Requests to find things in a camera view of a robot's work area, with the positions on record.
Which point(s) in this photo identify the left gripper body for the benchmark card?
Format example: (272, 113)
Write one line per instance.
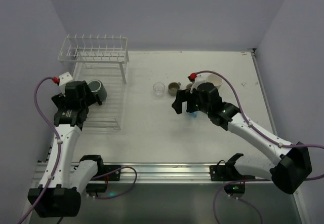
(89, 96)

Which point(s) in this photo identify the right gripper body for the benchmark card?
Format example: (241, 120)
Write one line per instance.
(190, 102)

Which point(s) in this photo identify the speckled beige bowl cup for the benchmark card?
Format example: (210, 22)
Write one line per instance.
(188, 86)

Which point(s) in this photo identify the olive green mug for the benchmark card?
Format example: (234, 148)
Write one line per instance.
(173, 87)

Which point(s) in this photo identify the light blue mug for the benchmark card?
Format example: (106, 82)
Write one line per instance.
(193, 114)

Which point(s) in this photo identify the clear drinking glass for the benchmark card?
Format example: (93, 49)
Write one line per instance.
(159, 89)

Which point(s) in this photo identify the yellow green mug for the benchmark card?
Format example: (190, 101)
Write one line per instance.
(216, 80)

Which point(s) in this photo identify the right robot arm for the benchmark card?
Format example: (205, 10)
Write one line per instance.
(292, 164)

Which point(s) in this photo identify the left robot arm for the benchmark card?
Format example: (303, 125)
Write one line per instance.
(59, 191)

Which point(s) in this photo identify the dark green mug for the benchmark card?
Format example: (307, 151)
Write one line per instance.
(98, 90)

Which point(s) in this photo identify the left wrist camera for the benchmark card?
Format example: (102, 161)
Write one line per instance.
(63, 80)

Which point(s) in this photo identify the white wire dish rack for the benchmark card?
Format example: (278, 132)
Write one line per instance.
(103, 58)

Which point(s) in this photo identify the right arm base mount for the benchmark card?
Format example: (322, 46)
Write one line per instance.
(225, 171)

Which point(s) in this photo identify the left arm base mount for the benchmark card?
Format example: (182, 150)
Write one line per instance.
(100, 184)

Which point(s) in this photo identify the aluminium mounting rail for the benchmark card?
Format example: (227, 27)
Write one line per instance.
(171, 173)

